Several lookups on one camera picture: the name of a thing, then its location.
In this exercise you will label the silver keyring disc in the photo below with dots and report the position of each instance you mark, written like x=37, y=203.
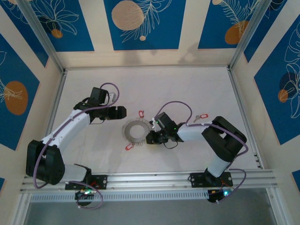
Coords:
x=126, y=131

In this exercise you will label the red key tag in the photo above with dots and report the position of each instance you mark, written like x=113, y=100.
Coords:
x=129, y=147
x=205, y=116
x=141, y=114

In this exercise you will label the silver key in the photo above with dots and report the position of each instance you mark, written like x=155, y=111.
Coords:
x=196, y=118

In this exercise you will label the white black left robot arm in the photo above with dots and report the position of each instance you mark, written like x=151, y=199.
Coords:
x=70, y=126

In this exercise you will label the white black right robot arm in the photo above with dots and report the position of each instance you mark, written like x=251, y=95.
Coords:
x=192, y=133

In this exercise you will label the black controller board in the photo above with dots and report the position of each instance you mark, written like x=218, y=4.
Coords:
x=84, y=193
x=220, y=194

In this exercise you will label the aluminium mounting rail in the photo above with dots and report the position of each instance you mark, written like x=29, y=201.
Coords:
x=150, y=180

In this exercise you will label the aluminium table edge rail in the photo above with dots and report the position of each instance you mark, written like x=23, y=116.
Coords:
x=241, y=110
x=145, y=68
x=56, y=100

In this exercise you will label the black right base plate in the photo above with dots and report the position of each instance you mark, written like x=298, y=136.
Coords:
x=197, y=179

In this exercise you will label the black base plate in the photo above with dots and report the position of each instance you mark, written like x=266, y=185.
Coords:
x=197, y=179
x=102, y=181

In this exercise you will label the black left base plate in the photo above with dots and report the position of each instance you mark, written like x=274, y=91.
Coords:
x=102, y=181

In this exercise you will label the aluminium frame post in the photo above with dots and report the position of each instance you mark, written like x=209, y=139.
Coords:
x=39, y=35
x=250, y=35

